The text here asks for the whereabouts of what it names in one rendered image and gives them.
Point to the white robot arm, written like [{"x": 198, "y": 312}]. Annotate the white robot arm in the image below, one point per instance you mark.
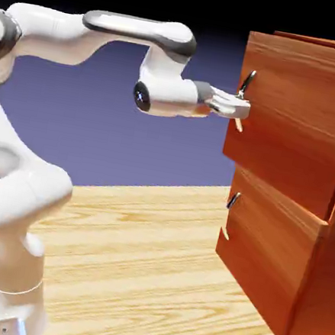
[{"x": 24, "y": 185}]

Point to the small reddish wooden door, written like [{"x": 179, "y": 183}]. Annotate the small reddish wooden door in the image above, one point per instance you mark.
[{"x": 264, "y": 249}]

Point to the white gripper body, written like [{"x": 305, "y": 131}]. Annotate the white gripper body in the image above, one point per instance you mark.
[{"x": 230, "y": 104}]

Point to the large reddish wooden door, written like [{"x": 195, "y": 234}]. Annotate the large reddish wooden door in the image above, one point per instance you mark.
[{"x": 296, "y": 122}]

